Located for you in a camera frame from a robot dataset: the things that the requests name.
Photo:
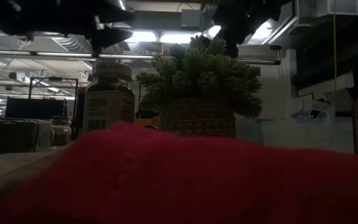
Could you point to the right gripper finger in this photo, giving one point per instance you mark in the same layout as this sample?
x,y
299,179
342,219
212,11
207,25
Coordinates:
x,y
233,49

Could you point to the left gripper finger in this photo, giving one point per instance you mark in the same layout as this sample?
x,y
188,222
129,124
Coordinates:
x,y
113,15
104,40

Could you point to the white-lid labelled spice jar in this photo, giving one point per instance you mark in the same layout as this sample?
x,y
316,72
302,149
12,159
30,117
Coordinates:
x,y
109,105

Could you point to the bright ceiling lamp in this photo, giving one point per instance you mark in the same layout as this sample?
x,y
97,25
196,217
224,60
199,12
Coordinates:
x,y
143,36
179,38

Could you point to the long ceiling tube lamp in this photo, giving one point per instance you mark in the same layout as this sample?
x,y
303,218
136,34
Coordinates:
x,y
57,54

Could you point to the green artificial potted plant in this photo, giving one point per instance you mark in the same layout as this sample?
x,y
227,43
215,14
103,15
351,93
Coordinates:
x,y
197,77

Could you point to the grey ceiling box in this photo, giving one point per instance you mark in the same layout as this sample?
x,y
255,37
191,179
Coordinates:
x,y
191,18

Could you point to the white ceiling box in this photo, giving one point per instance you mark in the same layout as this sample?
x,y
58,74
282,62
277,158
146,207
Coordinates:
x,y
337,7

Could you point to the black monitor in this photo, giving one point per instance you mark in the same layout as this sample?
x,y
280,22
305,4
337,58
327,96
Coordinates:
x,y
33,109

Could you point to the light grey plastic bin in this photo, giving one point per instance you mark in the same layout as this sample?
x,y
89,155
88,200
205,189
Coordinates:
x,y
306,137

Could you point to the woven basket on left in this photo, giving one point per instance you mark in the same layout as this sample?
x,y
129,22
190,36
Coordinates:
x,y
11,135

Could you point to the red cloth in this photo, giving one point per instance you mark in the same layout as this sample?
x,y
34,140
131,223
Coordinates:
x,y
179,180

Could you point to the beige cloth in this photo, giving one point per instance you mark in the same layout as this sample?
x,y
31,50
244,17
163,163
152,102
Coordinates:
x,y
2,186

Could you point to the small silver round duct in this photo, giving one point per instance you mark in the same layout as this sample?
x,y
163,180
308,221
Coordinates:
x,y
123,4

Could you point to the white air duct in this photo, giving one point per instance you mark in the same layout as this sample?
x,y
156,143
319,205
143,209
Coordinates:
x,y
259,53

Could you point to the large silver spiral duct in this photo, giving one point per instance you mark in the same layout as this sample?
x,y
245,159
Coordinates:
x,y
73,45

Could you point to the black metal frame stand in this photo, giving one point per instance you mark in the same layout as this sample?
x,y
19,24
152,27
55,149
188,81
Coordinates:
x,y
54,79

